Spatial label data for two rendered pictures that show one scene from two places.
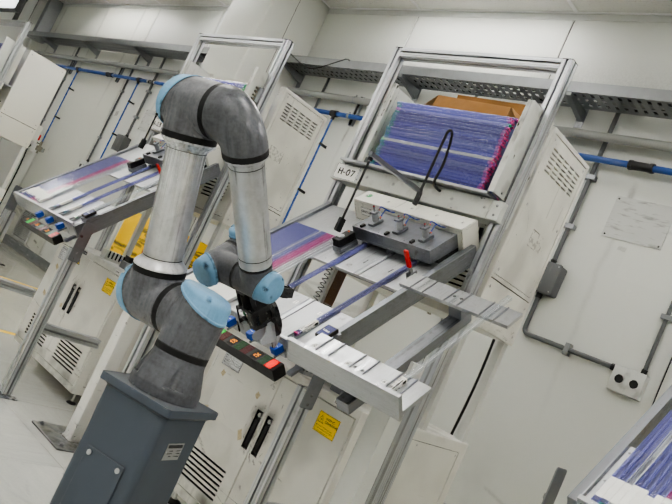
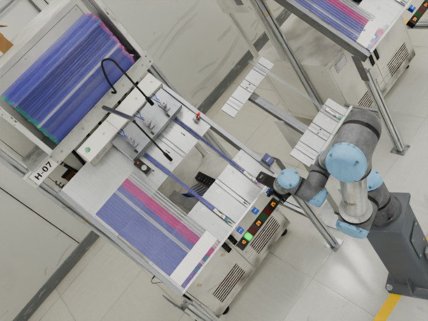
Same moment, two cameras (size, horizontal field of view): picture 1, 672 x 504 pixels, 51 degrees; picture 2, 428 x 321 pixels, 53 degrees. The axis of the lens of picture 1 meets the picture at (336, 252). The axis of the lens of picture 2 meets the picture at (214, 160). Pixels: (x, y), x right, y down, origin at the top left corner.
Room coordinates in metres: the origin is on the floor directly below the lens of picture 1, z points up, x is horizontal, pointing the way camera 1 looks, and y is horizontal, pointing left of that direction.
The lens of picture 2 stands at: (1.29, 1.32, 2.07)
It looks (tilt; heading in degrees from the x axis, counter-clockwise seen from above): 36 degrees down; 300
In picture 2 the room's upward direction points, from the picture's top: 41 degrees counter-clockwise
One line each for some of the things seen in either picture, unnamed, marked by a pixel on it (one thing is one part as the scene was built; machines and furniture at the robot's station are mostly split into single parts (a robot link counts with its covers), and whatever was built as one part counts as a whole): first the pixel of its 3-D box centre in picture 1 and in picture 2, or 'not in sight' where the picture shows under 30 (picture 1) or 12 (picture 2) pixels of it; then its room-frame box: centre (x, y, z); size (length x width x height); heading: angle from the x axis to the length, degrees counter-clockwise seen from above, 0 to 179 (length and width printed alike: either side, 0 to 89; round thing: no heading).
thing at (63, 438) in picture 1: (118, 345); not in sight; (2.73, 0.60, 0.39); 0.24 x 0.24 x 0.78; 46
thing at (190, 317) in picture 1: (195, 317); (367, 188); (1.50, 0.21, 0.72); 0.13 x 0.12 x 0.14; 58
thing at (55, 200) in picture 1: (123, 257); not in sight; (3.43, 0.91, 0.66); 1.01 x 0.73 x 1.31; 136
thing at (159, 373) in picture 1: (173, 370); (378, 204); (1.49, 0.20, 0.60); 0.15 x 0.15 x 0.10
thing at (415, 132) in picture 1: (445, 148); (71, 78); (2.43, -0.20, 1.52); 0.51 x 0.13 x 0.27; 46
